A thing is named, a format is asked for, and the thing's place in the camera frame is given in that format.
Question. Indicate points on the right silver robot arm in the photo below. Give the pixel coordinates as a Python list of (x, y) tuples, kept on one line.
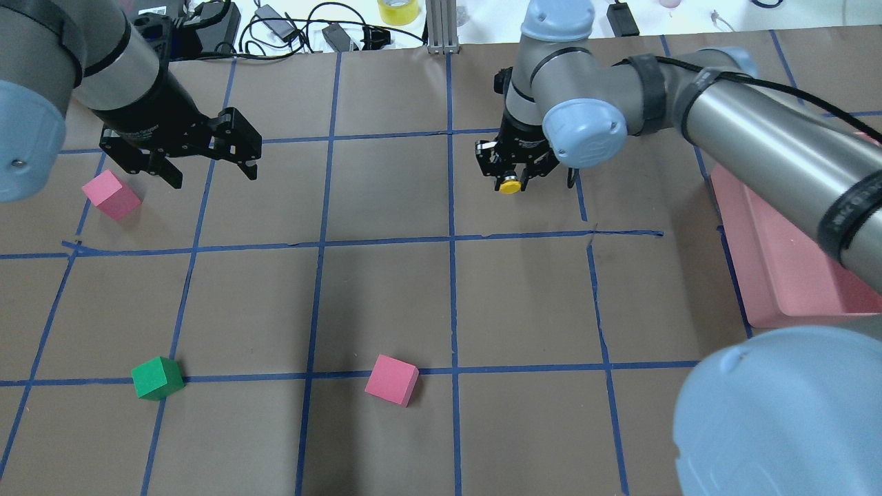
[(793, 411)]

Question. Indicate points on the yellow tape roll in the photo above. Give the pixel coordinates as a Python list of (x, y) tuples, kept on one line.
[(398, 12)]

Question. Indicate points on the yellow push button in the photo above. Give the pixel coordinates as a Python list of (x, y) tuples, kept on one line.
[(509, 185)]

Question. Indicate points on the pink plastic bin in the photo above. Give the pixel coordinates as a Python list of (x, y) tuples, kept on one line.
[(784, 278)]

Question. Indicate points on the black power adapter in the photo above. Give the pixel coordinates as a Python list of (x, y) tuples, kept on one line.
[(621, 20)]

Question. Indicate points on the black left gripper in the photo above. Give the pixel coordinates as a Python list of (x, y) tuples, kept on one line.
[(160, 105)]

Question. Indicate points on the aluminium frame post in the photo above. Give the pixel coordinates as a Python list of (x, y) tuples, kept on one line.
[(441, 27)]

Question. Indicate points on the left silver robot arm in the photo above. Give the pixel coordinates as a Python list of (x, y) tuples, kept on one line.
[(54, 52)]

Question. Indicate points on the pink cube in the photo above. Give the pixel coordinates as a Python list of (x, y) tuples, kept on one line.
[(392, 380), (111, 195)]

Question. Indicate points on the green cube near base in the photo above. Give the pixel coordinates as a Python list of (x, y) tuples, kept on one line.
[(157, 378)]

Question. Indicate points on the pink cube far side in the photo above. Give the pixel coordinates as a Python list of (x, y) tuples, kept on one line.
[(111, 195)]

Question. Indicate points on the black laptop power brick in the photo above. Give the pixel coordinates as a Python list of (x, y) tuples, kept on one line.
[(215, 25)]

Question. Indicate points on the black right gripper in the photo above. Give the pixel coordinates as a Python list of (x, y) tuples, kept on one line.
[(518, 140)]

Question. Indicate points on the pink cube near centre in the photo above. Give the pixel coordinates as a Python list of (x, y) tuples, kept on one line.
[(392, 380)]

